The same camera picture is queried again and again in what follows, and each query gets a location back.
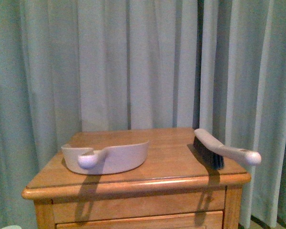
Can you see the beige plastic dustpan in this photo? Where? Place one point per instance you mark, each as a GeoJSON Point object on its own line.
{"type": "Point", "coordinates": [110, 160]}

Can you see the wooden nightstand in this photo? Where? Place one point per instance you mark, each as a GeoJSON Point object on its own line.
{"type": "Point", "coordinates": [172, 189]}

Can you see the light blue curtain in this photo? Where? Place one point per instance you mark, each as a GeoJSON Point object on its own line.
{"type": "Point", "coordinates": [97, 65]}

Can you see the beige hand brush black bristles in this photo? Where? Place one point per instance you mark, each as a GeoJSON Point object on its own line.
{"type": "Point", "coordinates": [213, 151]}

